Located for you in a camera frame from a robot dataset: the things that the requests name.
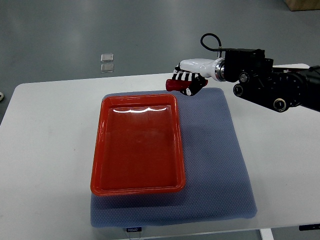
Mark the red plastic tray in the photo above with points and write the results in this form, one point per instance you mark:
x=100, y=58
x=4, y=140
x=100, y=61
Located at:
x=138, y=146

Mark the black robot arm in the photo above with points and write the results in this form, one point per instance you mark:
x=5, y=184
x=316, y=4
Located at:
x=276, y=88

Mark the blue-grey mesh mat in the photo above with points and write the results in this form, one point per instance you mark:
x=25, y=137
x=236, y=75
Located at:
x=217, y=182

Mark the white table leg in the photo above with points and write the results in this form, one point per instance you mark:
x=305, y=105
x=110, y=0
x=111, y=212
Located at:
x=266, y=234

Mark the upper floor socket plate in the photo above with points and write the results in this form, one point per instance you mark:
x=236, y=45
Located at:
x=106, y=57

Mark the blue table label right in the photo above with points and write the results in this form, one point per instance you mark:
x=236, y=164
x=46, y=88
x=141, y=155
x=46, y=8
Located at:
x=309, y=227

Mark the cardboard box corner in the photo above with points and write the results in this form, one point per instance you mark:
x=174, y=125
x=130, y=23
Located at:
x=303, y=5

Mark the blue table label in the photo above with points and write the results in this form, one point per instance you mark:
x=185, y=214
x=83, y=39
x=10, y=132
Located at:
x=309, y=227
x=133, y=229

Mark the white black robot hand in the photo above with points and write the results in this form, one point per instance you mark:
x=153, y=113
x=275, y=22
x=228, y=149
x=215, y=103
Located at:
x=199, y=68

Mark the red pepper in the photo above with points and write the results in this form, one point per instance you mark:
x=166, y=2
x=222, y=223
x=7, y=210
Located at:
x=180, y=85

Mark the blue table label centre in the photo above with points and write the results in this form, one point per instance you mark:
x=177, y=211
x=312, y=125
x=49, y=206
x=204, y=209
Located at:
x=133, y=229

